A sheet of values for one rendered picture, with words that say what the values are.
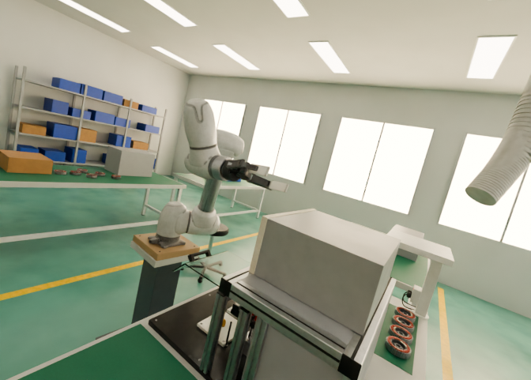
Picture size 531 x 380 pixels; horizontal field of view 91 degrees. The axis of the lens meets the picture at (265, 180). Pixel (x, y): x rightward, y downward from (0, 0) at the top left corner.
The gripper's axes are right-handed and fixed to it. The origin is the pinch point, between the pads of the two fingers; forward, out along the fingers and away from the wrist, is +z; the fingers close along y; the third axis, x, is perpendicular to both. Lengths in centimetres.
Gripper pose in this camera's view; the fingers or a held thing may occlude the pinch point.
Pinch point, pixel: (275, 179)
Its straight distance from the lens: 82.0
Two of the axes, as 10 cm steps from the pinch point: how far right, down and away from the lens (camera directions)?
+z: 8.0, 1.8, -5.7
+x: -3.6, 9.1, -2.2
